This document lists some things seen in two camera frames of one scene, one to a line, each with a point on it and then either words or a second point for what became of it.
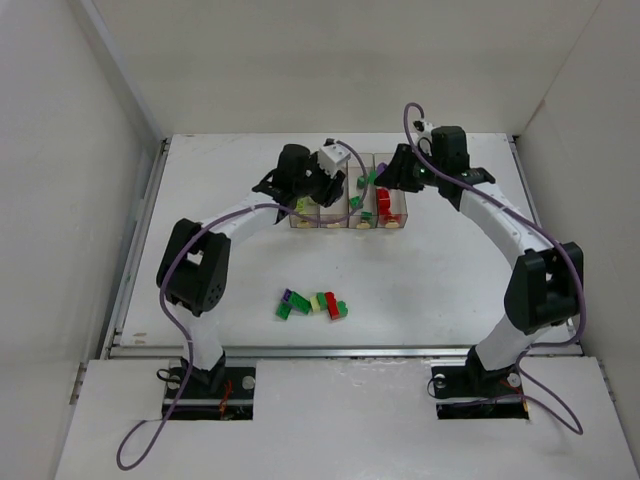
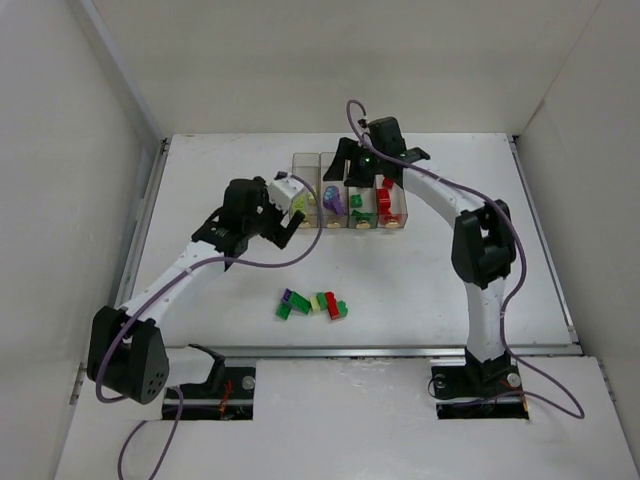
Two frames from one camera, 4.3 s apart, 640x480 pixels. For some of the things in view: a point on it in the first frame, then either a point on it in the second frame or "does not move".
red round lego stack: x=384 y=203 does not move
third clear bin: x=365 y=217 does not move
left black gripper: x=329 y=187 -> x=273 y=220
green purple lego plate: x=292 y=301 does not move
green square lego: x=356 y=202 does not move
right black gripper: x=396 y=172 -> x=357 y=163
